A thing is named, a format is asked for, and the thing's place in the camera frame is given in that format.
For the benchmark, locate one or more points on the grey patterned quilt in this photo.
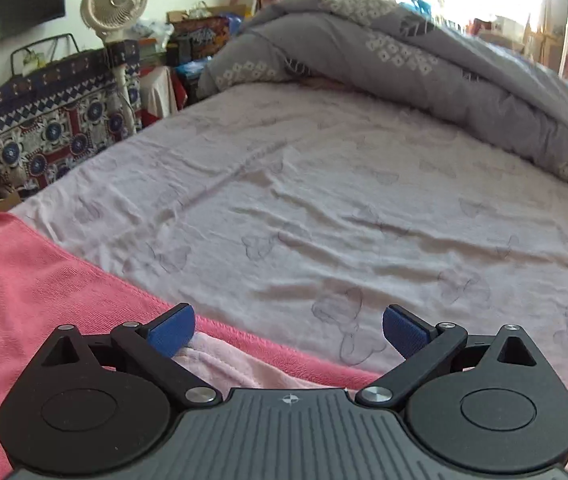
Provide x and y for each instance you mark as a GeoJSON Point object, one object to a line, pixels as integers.
{"type": "Point", "coordinates": [464, 75]}

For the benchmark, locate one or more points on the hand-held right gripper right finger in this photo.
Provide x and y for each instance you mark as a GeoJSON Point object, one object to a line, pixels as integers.
{"type": "Point", "coordinates": [404, 332]}

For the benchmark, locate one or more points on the blue red patterned cloth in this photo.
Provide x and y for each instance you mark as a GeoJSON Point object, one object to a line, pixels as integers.
{"type": "Point", "coordinates": [48, 120]}

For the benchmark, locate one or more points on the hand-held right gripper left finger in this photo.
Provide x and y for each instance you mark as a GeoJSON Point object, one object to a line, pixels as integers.
{"type": "Point", "coordinates": [171, 332]}

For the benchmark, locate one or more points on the wooden easel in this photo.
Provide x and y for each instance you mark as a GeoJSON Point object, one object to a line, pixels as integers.
{"type": "Point", "coordinates": [546, 42]}

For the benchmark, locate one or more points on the pink towel blanket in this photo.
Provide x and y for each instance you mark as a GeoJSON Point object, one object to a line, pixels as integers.
{"type": "Point", "coordinates": [23, 285]}

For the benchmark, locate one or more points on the white desk fan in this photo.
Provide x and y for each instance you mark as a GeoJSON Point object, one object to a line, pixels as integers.
{"type": "Point", "coordinates": [113, 2]}

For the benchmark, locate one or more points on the pink strawberry print pajama top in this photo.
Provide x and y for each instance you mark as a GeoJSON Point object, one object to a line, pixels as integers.
{"type": "Point", "coordinates": [244, 365]}

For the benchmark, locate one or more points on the blue toy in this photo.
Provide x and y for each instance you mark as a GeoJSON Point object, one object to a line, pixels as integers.
{"type": "Point", "coordinates": [419, 2]}

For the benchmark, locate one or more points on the red and white cloth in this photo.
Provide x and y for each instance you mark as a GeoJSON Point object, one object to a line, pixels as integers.
{"type": "Point", "coordinates": [161, 92]}

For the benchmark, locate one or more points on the lilac bed sheet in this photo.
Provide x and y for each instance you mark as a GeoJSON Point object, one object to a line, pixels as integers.
{"type": "Point", "coordinates": [339, 200]}

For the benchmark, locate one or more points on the cardboard box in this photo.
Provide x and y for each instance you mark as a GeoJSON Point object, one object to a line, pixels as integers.
{"type": "Point", "coordinates": [6, 202]}

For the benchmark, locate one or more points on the colourful printed box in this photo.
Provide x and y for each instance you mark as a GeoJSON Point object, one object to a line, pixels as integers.
{"type": "Point", "coordinates": [203, 32]}

